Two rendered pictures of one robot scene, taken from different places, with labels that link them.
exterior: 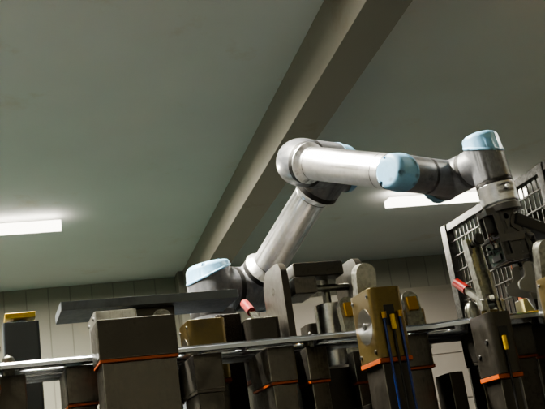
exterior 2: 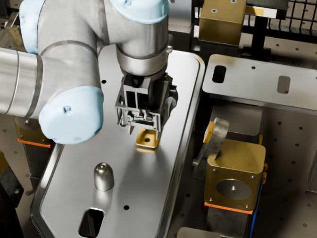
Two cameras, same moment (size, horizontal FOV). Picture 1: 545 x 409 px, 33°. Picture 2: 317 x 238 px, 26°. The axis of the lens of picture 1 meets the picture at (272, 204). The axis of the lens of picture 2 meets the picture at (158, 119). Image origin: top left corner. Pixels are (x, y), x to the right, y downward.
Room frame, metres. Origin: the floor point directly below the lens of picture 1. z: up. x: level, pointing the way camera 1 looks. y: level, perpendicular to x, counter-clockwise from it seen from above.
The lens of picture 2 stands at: (1.41, 0.13, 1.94)
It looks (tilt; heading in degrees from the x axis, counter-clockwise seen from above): 51 degrees down; 302
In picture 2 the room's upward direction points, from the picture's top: straight up
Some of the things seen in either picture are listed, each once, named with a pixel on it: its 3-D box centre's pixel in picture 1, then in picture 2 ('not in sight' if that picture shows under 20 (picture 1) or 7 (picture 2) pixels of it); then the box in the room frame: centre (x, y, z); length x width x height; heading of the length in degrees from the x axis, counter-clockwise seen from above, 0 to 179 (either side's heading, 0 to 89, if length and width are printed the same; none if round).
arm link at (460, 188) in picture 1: (444, 178); (65, 30); (1.85, -0.36, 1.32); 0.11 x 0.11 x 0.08; 40
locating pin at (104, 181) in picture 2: (474, 316); (103, 177); (1.81, -0.35, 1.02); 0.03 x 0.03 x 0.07
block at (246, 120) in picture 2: not in sight; (237, 164); (1.68, -0.61, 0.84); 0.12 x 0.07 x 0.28; 19
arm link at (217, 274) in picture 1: (212, 286); not in sight; (2.34, 0.18, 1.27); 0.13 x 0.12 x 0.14; 130
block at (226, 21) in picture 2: not in sight; (217, 70); (1.82, -0.78, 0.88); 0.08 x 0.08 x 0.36; 19
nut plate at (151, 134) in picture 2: not in sight; (151, 125); (1.81, -0.49, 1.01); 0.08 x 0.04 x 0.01; 109
